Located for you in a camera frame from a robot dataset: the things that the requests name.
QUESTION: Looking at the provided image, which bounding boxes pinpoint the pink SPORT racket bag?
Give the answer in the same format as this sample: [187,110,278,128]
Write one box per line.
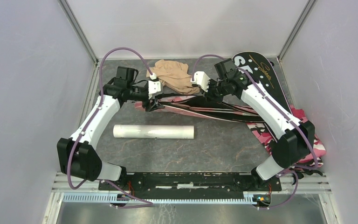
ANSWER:
[134,94,264,123]

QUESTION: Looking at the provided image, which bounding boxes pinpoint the white shuttlecock tube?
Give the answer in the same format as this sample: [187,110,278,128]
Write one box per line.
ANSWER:
[113,125,195,139]

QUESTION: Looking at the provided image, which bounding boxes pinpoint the black SPORT racket bag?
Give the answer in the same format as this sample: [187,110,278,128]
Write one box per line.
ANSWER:
[232,51,291,113]

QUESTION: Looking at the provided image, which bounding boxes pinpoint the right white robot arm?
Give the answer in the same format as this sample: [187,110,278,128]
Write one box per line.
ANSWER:
[207,59,316,190]

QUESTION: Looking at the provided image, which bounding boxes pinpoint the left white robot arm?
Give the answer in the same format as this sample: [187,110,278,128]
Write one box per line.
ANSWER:
[57,66,162,190]

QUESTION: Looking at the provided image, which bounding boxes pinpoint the beige cloth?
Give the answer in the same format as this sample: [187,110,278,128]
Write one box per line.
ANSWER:
[150,59,200,95]

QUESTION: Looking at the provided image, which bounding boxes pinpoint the pink camouflage cloth bag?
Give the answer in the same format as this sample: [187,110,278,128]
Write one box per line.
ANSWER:
[247,105,326,167]

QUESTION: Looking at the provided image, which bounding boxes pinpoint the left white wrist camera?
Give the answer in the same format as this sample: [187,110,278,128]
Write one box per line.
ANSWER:
[148,80,163,99]

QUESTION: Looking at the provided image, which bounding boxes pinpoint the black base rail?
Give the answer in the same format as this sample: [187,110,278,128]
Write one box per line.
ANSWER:
[114,172,282,200]

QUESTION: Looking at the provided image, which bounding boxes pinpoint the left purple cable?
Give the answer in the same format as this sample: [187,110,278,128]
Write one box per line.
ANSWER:
[67,47,158,209]

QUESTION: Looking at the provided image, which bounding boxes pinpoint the white toothed cable duct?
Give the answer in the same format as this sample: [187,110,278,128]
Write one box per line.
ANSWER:
[62,193,269,205]

